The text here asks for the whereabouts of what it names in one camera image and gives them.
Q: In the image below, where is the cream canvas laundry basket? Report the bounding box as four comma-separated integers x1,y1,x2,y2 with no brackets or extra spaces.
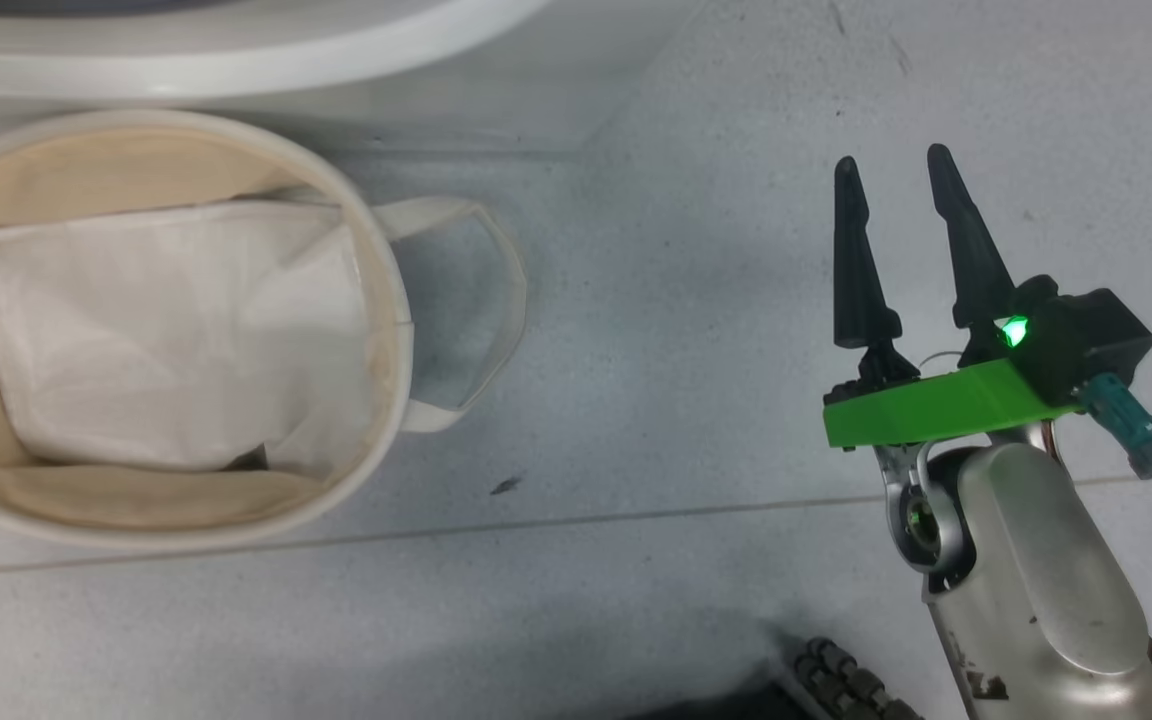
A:
0,108,528,550

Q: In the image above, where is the teal cable connector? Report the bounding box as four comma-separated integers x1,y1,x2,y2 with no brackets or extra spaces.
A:
1076,374,1152,480

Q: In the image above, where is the white folded cloth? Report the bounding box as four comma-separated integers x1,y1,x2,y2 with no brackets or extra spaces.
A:
0,198,373,474

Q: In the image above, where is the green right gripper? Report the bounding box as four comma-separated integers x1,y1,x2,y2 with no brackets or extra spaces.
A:
823,143,1083,451

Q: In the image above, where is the white front-load washing machine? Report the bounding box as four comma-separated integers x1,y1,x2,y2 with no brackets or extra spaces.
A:
0,0,707,157

